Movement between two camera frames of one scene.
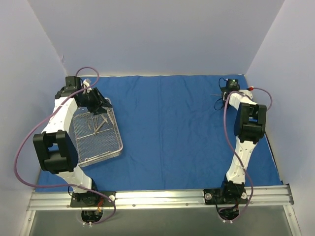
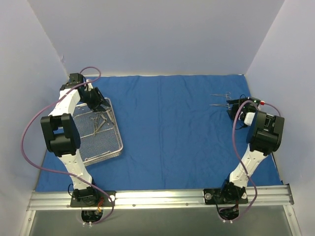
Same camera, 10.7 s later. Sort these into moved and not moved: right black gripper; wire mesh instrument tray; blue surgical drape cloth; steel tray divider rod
Moved: right black gripper
Not moved: wire mesh instrument tray; steel tray divider rod; blue surgical drape cloth
